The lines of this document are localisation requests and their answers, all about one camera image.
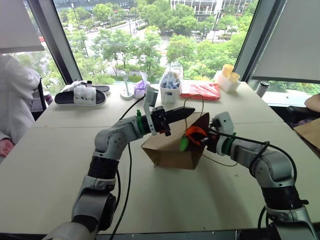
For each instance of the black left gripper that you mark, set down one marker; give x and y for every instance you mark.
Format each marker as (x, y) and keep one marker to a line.
(160, 120)

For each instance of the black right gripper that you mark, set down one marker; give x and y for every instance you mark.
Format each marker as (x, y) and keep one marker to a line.
(212, 145)

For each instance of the orange carrot plush toy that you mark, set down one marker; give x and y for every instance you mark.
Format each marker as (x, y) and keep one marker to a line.
(192, 130)

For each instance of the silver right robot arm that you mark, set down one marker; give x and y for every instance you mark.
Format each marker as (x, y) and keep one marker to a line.
(272, 165)

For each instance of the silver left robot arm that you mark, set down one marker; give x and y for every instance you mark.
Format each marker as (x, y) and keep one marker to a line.
(125, 132)

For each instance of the red folded plastic bag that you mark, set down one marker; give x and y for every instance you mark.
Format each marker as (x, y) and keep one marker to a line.
(201, 92)

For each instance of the clear plastic bag with items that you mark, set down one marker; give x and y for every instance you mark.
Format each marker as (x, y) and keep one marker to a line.
(172, 76)

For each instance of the flat brown paper bag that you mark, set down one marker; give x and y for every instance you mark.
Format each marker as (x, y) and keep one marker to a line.
(309, 133)

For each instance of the bystander bare hand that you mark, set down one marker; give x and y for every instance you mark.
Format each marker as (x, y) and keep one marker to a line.
(5, 148)

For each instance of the white plastic storage basket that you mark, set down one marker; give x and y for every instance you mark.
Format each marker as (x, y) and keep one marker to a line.
(169, 95)

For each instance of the white plastic cup holder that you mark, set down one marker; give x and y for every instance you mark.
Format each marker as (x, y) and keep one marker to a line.
(226, 84)

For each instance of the silver desk stand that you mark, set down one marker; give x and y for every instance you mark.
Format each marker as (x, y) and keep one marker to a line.
(127, 90)

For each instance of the yellow plastic cup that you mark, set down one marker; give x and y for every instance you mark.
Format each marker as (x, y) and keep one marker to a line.
(227, 69)
(235, 77)

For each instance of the white tumbler with black lid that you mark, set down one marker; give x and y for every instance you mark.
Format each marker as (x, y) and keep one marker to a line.
(262, 89)

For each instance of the dark chair with purple cloth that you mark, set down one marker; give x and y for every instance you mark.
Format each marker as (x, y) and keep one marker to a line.
(298, 116)

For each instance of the white crumpled cloth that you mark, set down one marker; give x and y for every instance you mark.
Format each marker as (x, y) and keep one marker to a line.
(71, 86)

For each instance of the grey roller blind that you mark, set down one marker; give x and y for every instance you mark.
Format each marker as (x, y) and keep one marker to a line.
(18, 25)
(291, 40)

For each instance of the black chair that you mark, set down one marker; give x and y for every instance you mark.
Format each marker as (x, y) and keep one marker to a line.
(41, 96)

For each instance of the bystander in white clothes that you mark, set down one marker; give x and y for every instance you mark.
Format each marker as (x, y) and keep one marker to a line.
(15, 100)

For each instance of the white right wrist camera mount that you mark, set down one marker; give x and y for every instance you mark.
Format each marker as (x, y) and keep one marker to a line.
(226, 122)

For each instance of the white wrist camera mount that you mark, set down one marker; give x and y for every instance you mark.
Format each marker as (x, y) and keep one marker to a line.
(149, 117)
(226, 122)

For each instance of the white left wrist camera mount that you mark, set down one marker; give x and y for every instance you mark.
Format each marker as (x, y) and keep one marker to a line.
(149, 117)

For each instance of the dark window frame post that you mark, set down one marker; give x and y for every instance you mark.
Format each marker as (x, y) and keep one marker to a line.
(250, 42)
(58, 42)

